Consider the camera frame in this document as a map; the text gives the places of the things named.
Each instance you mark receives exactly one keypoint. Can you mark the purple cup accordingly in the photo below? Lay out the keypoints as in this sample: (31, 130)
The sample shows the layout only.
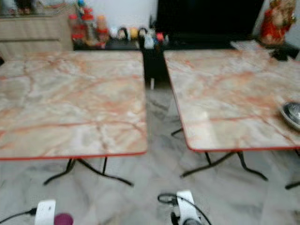
(63, 219)

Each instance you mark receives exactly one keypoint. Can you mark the marble top folding table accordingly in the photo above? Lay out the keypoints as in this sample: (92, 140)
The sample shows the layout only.
(70, 103)
(229, 98)

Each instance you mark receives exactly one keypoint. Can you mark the light wooden cabinet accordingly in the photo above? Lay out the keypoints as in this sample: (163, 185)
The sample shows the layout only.
(35, 37)

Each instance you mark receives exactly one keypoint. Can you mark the red label jar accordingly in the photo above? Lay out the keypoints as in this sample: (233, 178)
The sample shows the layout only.
(76, 30)

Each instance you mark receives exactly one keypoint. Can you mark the tall red cap bottle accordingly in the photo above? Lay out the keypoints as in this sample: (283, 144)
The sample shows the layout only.
(89, 28)

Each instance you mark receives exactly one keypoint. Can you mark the orange sauce bottle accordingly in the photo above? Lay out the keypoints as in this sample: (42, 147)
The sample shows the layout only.
(101, 29)

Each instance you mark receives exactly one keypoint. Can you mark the white spray bottle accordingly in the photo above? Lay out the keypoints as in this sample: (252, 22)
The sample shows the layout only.
(148, 41)

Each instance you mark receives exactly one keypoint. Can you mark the small red cup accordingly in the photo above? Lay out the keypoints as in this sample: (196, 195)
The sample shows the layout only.
(160, 36)

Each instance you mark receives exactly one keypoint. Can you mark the black television screen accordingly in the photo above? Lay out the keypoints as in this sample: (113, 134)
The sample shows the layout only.
(208, 18)

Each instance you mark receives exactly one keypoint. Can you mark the patterned placemat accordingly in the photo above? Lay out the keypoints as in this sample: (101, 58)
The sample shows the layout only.
(249, 45)

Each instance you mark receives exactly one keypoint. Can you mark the red and gold figurine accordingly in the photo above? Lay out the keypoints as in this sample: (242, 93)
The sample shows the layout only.
(275, 26)

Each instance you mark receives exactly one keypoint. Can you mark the steel bowl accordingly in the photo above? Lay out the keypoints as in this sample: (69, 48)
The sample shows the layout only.
(292, 115)

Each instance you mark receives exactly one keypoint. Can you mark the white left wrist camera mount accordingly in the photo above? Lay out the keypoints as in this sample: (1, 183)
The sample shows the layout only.
(45, 213)

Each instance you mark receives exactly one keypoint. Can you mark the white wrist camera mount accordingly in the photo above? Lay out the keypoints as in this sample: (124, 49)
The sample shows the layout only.
(45, 213)
(186, 206)

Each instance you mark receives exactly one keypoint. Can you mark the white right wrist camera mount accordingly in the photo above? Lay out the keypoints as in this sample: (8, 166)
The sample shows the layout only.
(186, 206)

